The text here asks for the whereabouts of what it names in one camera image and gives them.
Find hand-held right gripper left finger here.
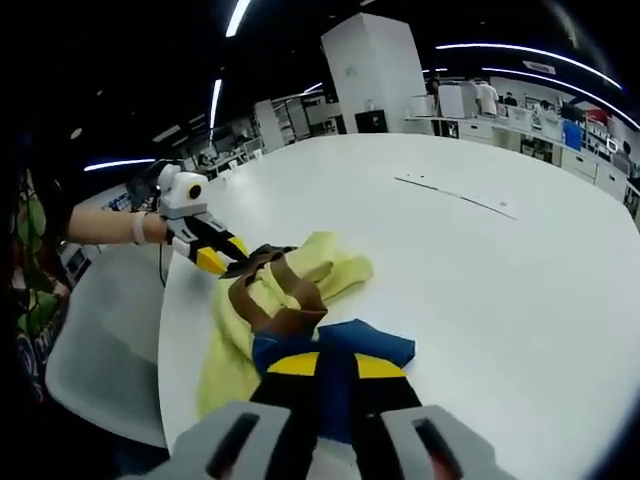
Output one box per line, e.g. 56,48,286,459
149,351,322,480

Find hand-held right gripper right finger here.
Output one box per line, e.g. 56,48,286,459
351,351,519,480

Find yellow brown blue garment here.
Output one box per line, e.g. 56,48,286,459
194,229,417,446

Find long ceiling light strip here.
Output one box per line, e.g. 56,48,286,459
83,157,159,173
209,78,224,130
435,43,624,91
482,67,640,130
224,0,253,39

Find white plastic chair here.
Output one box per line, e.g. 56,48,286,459
44,243,170,450

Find person's dark printed clothing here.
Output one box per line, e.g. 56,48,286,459
7,164,76,406

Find black box on pillar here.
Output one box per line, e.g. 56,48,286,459
355,109,388,135

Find white square pillar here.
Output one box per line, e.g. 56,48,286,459
320,12,435,137

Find white low cabinet row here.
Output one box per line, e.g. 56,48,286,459
457,115,566,151

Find blue bin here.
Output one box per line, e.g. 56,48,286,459
562,121,585,151

